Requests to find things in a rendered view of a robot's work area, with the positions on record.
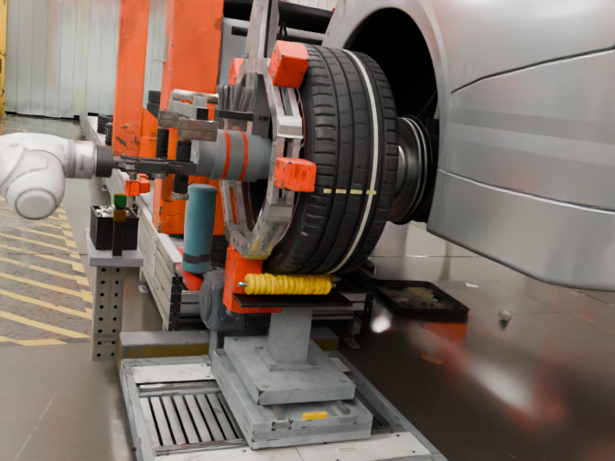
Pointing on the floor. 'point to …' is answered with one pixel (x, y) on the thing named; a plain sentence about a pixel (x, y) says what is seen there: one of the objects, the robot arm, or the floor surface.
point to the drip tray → (392, 290)
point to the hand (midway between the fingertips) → (181, 167)
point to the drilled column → (106, 312)
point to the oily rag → (419, 302)
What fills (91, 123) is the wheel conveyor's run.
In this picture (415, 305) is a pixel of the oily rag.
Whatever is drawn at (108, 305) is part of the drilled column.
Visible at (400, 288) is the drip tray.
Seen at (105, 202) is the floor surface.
